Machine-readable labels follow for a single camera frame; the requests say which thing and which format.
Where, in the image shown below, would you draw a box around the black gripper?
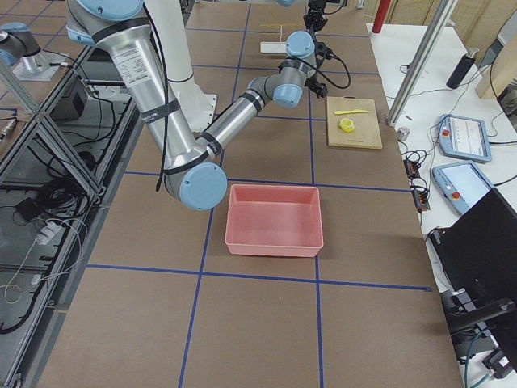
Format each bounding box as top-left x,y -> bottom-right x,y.
304,64 -> 327,97
303,9 -> 326,32

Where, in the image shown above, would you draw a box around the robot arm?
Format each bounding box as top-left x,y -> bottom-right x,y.
66,1 -> 316,210

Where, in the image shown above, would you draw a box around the yellow plastic knife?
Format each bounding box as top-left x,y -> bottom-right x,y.
334,108 -> 370,116

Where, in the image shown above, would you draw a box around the yellow lemon slices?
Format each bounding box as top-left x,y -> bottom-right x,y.
338,118 -> 355,133

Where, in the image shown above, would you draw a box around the wooden cutting board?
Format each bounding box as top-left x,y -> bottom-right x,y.
326,97 -> 382,150

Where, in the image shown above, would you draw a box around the red cylinder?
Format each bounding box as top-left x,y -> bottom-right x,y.
372,0 -> 391,34

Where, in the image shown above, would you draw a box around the black bottle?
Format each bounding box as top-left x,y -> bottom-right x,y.
446,47 -> 479,89

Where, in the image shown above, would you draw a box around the pink plastic bin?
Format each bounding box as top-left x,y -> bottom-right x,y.
225,184 -> 324,258

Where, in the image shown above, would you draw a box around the far teach pendant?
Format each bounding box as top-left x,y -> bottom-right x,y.
438,114 -> 492,163

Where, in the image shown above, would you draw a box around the teach pendant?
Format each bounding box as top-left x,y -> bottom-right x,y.
438,114 -> 492,163
431,161 -> 494,215

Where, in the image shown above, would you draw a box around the near teach pendant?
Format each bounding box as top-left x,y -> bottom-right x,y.
431,161 -> 494,215

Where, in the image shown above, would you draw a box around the black monitor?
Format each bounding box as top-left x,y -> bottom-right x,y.
428,188 -> 516,302

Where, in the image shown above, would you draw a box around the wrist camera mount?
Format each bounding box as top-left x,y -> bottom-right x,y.
314,41 -> 334,68

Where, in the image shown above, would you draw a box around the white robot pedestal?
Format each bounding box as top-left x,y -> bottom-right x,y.
144,0 -> 217,133

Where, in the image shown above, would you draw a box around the aluminium frame post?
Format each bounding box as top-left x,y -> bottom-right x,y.
387,0 -> 458,127

